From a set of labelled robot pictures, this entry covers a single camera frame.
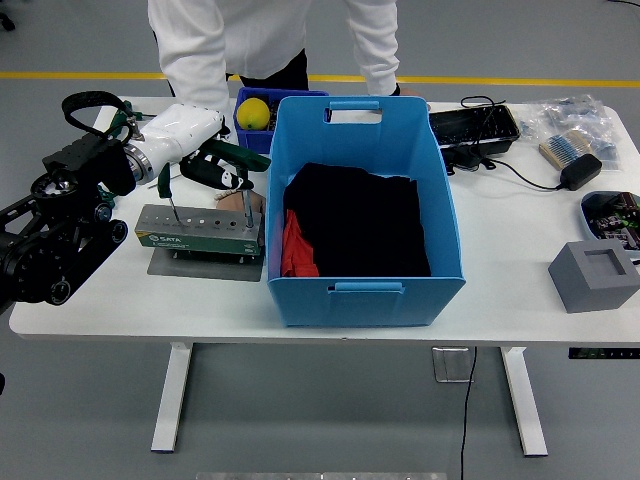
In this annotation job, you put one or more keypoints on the person's right hand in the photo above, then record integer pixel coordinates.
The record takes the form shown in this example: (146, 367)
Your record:
(232, 205)

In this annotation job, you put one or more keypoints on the person's left hand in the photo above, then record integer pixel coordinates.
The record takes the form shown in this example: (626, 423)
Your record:
(412, 92)

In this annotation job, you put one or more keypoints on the white and black robot left hand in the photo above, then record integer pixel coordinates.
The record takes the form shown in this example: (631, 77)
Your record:
(180, 130)

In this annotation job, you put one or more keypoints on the grey and green tool holder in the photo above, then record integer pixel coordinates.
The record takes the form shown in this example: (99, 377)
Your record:
(200, 242)

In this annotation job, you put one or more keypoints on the person's right forearm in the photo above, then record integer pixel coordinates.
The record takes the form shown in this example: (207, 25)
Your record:
(195, 60)

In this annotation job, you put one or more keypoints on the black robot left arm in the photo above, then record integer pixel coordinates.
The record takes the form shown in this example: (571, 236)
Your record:
(50, 235)

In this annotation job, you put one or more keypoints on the person's left forearm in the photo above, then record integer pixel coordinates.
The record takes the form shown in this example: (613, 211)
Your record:
(375, 45)

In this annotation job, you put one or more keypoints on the large light blue folding box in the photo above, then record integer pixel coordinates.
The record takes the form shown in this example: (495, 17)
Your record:
(370, 305)

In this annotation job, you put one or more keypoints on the black wrist watch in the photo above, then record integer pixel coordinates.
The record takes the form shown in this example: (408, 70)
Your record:
(397, 90)

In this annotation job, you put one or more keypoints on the black plastic tray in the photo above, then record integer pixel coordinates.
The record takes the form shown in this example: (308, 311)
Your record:
(470, 125)

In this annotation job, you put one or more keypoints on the small dark blue bin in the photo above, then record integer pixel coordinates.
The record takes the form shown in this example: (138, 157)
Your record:
(255, 142)

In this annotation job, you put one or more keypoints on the yellow lemon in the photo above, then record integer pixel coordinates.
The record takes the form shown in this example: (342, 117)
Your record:
(252, 114)

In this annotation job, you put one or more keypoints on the red cloth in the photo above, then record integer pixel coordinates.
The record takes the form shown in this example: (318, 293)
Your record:
(297, 250)

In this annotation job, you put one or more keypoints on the person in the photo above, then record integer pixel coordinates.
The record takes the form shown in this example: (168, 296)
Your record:
(260, 30)

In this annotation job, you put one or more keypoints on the black cloth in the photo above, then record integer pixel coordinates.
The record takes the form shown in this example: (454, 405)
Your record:
(360, 220)

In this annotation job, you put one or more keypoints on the resistor strip bundle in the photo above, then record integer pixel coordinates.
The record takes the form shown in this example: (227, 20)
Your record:
(562, 150)

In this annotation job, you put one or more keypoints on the clear plastic parts bags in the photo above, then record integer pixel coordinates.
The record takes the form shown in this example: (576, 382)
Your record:
(575, 112)

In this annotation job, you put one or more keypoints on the black power adapter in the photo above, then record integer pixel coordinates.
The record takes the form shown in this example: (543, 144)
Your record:
(580, 172)

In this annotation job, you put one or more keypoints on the white table leg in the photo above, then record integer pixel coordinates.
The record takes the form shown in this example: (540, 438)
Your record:
(172, 400)
(525, 400)

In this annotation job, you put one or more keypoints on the black chair caster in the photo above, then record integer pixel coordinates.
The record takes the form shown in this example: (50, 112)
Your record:
(6, 21)

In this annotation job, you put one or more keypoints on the light blue shallow tray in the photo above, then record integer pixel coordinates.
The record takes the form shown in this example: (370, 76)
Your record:
(585, 211)

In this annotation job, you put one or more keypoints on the electronic parts pile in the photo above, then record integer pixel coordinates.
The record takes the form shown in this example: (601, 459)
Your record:
(615, 220)

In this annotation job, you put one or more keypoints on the grey foam block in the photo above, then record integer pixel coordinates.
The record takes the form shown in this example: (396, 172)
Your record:
(585, 295)

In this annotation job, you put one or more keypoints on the metal floor socket plate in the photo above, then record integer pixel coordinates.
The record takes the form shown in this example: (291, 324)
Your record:
(450, 365)

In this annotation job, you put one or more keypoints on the black table control panel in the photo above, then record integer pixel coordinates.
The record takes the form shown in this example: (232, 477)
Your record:
(600, 353)

